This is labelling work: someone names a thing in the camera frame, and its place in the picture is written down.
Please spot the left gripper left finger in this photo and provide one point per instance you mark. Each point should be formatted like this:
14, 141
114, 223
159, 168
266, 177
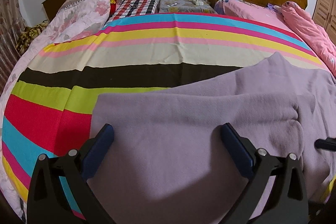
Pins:
59, 192

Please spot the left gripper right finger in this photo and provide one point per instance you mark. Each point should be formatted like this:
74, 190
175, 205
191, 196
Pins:
287, 201

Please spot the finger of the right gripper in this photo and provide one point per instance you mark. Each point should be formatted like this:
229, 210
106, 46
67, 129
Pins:
328, 144

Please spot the lavender knit pants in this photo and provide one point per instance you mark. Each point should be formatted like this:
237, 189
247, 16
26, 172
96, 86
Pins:
167, 163

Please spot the rainbow striped blanket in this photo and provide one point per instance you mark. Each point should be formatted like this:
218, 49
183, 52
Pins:
152, 52

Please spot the pink crumpled duvet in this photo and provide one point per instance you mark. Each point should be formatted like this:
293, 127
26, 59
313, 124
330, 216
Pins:
315, 36

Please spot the light wooden wardrobe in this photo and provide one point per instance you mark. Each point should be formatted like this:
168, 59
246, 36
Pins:
324, 15

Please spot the brown yellow patterned blanket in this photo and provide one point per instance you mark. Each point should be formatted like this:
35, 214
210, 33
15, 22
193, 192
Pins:
28, 35

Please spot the floral pleated curtain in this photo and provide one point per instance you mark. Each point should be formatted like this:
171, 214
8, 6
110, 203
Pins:
12, 24

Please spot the pink floral white quilt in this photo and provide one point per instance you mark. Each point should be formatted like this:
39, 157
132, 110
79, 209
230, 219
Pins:
73, 16

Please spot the red black plaid sheet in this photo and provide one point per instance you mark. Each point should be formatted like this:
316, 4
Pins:
131, 8

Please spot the floral covered nightstand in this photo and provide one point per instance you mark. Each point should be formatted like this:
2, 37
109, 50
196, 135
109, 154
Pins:
172, 6

